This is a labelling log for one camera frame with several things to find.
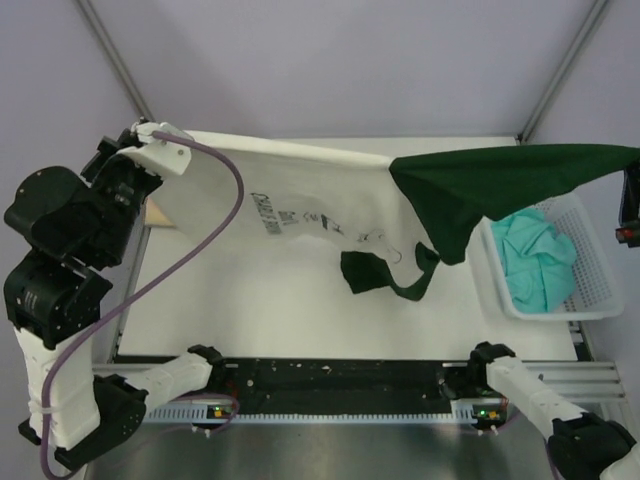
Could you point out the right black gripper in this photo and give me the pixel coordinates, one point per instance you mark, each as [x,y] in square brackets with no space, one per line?
[629,205]

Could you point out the aluminium frame post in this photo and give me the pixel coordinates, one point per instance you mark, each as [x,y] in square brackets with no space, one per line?
[580,42]
[113,57]

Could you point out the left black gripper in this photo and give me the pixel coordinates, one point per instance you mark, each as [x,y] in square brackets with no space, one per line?
[108,154]

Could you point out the right aluminium frame post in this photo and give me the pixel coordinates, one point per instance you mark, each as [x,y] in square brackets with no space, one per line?
[580,42]

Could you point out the left aluminium frame post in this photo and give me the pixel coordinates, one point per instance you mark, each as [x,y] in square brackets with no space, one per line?
[113,57]

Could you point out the folded beige t shirt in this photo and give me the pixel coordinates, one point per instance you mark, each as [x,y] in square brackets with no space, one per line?
[154,217]

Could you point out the white and green t shirt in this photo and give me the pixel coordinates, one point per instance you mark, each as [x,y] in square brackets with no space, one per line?
[394,219]

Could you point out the white plastic basket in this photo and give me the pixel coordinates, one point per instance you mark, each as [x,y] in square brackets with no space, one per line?
[596,296]

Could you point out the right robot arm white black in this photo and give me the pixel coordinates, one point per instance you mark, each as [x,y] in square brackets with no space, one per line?
[580,444]

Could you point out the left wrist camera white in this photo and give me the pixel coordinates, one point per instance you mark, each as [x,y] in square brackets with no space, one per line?
[158,155]

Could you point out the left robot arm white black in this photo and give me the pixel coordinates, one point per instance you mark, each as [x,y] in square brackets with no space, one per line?
[77,225]

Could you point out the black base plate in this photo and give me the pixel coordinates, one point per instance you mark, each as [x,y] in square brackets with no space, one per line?
[336,387]

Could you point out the teal t shirt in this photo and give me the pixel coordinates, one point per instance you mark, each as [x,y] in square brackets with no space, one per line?
[536,259]

